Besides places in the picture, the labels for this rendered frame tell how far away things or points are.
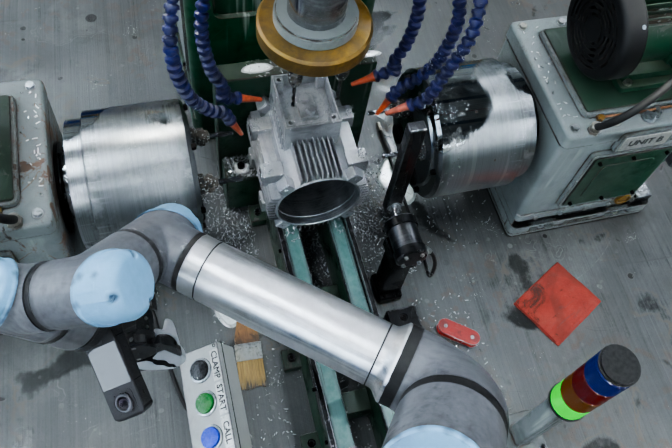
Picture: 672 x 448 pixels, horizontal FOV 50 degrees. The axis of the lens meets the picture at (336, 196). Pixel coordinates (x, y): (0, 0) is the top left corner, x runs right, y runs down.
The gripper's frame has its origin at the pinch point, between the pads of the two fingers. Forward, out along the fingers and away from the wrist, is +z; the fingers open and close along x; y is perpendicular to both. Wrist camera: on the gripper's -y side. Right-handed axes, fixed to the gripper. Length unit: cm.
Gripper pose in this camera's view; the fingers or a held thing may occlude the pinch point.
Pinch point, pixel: (177, 364)
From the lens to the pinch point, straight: 106.7
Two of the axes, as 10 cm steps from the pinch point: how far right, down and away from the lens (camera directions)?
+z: 3.9, 3.6, 8.5
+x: -8.9, 4.0, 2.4
